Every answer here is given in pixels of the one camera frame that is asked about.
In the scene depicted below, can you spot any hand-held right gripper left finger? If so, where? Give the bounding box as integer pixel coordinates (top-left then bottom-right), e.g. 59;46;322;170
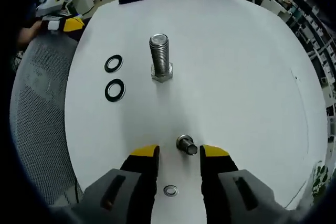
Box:
70;144;160;224

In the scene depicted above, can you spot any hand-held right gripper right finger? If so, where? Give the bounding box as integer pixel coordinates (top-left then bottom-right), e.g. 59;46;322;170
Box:
199;144;297;224

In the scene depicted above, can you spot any small silver washer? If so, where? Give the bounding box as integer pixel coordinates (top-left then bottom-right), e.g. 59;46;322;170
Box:
162;185;179;198

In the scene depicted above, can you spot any small round-base threaded stud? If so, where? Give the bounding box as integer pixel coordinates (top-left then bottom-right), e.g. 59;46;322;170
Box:
176;134;198;156

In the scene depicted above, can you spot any black ring washer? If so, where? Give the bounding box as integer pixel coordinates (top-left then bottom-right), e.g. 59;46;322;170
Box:
104;78;126;102
104;54;123;73

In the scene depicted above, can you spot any large hex-base threaded stud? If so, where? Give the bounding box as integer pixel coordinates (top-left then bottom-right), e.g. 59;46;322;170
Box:
149;33;174;83

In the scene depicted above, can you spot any white drawer cabinet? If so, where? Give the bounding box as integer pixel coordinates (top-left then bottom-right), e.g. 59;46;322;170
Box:
65;0;95;16

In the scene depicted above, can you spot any grey mesh office chair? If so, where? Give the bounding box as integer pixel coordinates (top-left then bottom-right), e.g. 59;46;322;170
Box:
9;39;85;207

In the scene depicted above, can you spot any large green potted plant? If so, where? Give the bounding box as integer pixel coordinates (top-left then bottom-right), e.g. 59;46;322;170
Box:
312;160;330;204

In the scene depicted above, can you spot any shelf with white bins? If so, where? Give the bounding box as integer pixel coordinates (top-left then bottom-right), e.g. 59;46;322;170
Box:
286;0;336;120

